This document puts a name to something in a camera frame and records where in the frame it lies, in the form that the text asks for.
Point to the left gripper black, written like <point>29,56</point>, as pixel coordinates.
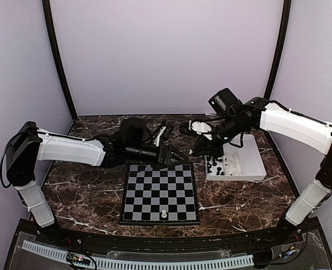
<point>172,148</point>

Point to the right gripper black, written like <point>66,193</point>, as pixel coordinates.
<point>210,149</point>

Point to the black and grey chessboard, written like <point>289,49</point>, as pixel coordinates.
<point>148,191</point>

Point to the white divided plastic tray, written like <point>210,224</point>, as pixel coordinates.
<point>253,167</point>

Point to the white king chess piece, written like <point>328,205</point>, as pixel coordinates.
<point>163,214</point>

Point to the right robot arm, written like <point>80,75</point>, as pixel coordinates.
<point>272,116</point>

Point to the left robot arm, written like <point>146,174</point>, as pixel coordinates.
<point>132,141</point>

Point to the black chess pieces pile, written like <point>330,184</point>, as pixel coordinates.
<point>214,166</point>

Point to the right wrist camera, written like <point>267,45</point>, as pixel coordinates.
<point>196,128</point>

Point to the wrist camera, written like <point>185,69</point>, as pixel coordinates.
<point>162,133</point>
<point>196,128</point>

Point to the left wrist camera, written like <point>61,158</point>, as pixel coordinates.
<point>162,133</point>

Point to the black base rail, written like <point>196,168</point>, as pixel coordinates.
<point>250,242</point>

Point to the right black frame post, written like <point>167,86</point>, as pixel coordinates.
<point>278,52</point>

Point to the black frame post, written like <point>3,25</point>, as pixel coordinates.
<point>278,52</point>
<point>57,58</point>

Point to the left black frame post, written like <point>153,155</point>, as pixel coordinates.
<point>57,58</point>

